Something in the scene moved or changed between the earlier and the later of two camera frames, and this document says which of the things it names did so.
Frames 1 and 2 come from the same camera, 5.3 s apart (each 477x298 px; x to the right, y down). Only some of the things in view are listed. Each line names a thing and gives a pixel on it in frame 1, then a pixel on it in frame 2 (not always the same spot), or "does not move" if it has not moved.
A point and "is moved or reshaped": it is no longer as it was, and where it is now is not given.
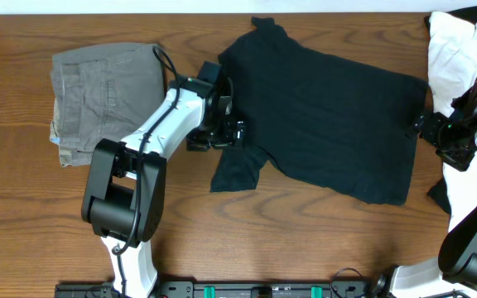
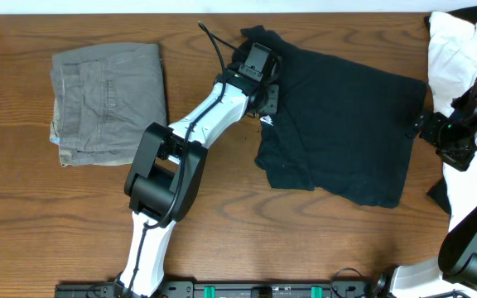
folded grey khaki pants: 103,92 does not move
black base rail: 224,290 does not move
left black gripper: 229,139 -> 273,106
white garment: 460,54 does not move
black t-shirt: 318,117 is moved or reshaped
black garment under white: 439,193 does not move
